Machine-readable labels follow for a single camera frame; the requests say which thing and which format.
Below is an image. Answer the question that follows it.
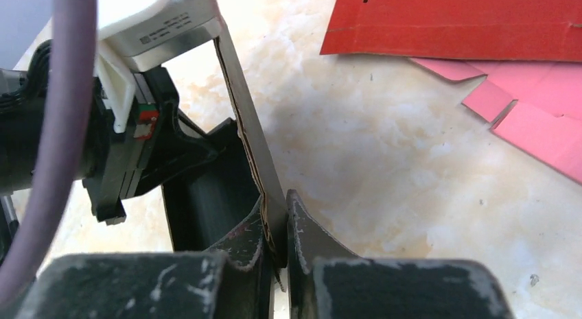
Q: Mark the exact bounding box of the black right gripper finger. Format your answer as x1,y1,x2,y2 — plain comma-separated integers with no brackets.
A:
136,104,237,196
286,190,513,318

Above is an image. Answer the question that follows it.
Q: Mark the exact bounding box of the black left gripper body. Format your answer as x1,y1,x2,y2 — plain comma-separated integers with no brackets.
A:
1,40,178,225

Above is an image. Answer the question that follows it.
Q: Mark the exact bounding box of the black scratched right gripper finger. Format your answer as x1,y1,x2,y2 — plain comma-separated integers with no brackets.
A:
18,209,273,318

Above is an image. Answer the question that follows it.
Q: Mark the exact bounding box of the black corrugated paper box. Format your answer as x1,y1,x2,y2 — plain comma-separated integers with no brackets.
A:
161,21,290,293

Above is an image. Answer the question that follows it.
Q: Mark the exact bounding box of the pink flat cardboard sheet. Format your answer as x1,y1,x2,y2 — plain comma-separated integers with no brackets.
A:
413,58,581,182

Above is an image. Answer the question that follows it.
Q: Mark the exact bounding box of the red flat cardboard sheet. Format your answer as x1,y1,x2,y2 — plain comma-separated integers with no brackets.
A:
321,0,581,62

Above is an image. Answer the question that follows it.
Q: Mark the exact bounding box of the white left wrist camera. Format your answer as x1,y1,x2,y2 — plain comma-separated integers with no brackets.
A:
95,0,223,133

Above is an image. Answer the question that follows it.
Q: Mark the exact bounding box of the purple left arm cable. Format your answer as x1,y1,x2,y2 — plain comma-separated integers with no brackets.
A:
0,0,99,300

